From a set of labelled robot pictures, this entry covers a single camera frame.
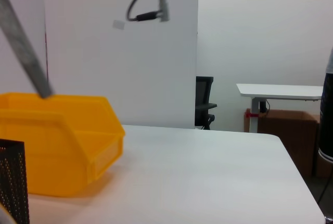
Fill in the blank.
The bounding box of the grey pen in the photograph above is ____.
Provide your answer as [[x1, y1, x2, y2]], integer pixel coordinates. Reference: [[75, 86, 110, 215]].
[[0, 0, 54, 99]]

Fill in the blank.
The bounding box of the black mesh pen holder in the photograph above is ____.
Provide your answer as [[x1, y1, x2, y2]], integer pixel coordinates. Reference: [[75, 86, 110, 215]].
[[0, 138, 30, 224]]

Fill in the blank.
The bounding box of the white standing desk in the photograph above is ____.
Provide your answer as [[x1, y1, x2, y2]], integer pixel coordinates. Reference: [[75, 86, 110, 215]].
[[236, 83, 325, 133]]

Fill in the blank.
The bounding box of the yellow plastic bin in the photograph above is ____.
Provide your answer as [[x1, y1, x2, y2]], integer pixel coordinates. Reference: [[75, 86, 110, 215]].
[[0, 92, 126, 198]]

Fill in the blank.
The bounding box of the black office chair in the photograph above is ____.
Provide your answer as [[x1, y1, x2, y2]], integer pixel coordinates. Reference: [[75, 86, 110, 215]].
[[195, 76, 218, 130]]

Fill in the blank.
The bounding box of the large brown cardboard box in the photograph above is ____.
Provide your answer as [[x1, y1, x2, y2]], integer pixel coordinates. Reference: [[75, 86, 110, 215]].
[[244, 108, 321, 179]]

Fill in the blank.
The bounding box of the black robot torso column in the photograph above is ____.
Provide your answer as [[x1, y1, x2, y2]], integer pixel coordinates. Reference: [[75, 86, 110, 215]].
[[317, 49, 333, 164]]

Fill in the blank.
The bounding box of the grey right gripper cable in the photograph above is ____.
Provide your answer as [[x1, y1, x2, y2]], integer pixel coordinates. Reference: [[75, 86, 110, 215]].
[[126, 0, 171, 23]]

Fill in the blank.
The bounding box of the black floor cable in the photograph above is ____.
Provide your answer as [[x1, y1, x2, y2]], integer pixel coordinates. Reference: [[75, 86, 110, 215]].
[[317, 179, 333, 205]]

